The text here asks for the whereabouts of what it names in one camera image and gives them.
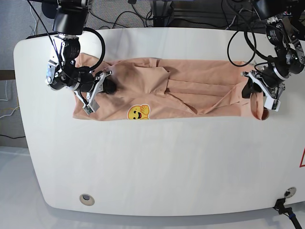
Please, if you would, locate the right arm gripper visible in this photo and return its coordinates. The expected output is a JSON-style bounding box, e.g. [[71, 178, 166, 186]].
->
[[73, 71, 117, 105]]

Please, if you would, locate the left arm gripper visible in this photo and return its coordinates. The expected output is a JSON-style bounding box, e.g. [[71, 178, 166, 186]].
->
[[242, 68, 285, 99]]

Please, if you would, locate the peach pink T-shirt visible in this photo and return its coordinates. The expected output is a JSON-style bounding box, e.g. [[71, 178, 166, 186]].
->
[[73, 58, 269, 121]]

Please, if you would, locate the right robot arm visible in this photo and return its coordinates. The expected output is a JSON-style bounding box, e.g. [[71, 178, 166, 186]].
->
[[41, 0, 117, 108]]

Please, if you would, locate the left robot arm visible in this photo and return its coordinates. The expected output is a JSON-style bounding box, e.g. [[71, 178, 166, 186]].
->
[[227, 0, 305, 100]]

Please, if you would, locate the red triangle sticker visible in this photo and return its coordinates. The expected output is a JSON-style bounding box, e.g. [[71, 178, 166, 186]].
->
[[299, 149, 305, 167]]

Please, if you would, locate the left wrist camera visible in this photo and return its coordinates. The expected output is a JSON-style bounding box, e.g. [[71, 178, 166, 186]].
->
[[264, 97, 281, 112]]

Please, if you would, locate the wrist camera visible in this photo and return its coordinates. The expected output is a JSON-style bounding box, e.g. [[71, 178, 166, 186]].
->
[[264, 97, 281, 112], [83, 100, 100, 115]]

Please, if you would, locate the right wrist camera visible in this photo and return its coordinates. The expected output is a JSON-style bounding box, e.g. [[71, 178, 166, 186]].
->
[[83, 100, 100, 115]]

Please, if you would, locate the black metal frame post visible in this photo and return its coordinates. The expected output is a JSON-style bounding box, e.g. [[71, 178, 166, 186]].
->
[[149, 0, 174, 27]]

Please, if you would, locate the white floor cable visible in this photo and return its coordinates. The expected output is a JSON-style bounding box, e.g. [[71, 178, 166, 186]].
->
[[30, 0, 38, 34]]

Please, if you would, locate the right table cable grommet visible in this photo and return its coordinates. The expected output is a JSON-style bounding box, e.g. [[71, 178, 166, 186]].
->
[[284, 187, 296, 198]]

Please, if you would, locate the table cable grommet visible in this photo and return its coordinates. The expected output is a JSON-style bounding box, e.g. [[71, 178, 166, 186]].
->
[[79, 194, 95, 206], [284, 187, 296, 198]]

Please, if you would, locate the left table cable grommet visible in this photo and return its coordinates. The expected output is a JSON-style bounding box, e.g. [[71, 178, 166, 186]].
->
[[79, 194, 95, 206]]

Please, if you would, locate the black clamp with cable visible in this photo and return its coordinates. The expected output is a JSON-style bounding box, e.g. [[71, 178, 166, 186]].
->
[[273, 198, 302, 229]]

